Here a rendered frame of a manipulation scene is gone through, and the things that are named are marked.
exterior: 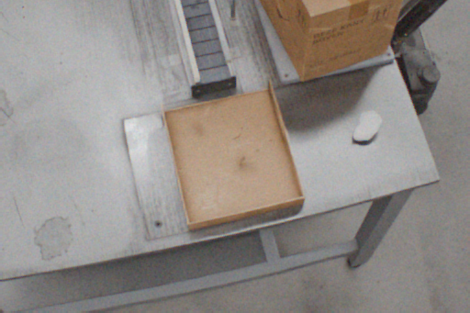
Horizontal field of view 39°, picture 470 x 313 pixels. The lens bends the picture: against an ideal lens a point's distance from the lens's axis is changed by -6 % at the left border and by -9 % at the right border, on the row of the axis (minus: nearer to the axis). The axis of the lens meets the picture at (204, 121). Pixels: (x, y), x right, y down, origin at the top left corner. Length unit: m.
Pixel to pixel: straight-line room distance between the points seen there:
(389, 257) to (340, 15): 1.16
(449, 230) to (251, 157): 1.11
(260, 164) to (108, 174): 0.34
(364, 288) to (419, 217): 0.34
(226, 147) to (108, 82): 0.33
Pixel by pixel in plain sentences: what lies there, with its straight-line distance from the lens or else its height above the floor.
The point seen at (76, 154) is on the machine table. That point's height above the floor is 0.83.
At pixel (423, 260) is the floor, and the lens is 2.47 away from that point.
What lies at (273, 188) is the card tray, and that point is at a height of 0.83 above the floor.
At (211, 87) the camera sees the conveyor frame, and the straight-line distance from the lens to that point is 1.66.
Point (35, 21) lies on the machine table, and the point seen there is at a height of 0.83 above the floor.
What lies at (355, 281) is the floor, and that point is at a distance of 2.40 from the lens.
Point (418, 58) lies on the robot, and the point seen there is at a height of 0.28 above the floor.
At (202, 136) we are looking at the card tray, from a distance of 1.63.
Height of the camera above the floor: 2.29
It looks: 63 degrees down
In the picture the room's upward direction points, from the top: 5 degrees counter-clockwise
